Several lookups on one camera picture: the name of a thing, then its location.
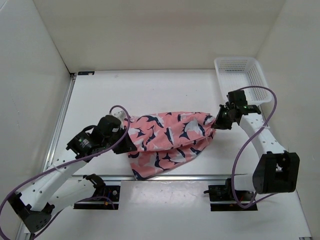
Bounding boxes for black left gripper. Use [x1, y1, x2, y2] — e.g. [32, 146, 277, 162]
[102, 125, 138, 154]

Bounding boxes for pink shark print shorts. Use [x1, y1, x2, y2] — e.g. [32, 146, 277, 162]
[128, 111, 216, 181]

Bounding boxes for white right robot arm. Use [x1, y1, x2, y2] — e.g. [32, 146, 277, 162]
[212, 89, 300, 200]

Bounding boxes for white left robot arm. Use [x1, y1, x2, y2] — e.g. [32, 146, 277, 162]
[8, 111, 137, 234]

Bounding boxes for white perforated plastic basket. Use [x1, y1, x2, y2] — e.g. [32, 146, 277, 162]
[214, 56, 273, 106]

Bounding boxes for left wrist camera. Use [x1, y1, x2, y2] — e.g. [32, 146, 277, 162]
[112, 110, 127, 121]

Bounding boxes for aluminium front frame rail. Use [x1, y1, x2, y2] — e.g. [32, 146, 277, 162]
[69, 174, 283, 184]

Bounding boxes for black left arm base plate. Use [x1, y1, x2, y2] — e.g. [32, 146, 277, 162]
[73, 181, 121, 211]

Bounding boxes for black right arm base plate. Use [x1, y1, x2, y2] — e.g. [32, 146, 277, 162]
[203, 179, 258, 212]

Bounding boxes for aluminium left frame rail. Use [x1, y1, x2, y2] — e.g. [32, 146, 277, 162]
[14, 72, 77, 240]

